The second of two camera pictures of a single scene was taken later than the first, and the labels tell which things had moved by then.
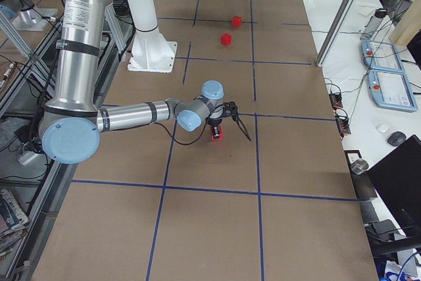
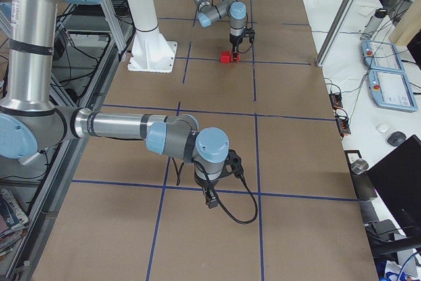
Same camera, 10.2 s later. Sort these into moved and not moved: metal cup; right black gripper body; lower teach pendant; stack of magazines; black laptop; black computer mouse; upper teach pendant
Moved: right black gripper body
Not moved: stack of magazines; upper teach pendant; lower teach pendant; black computer mouse; black laptop; metal cup
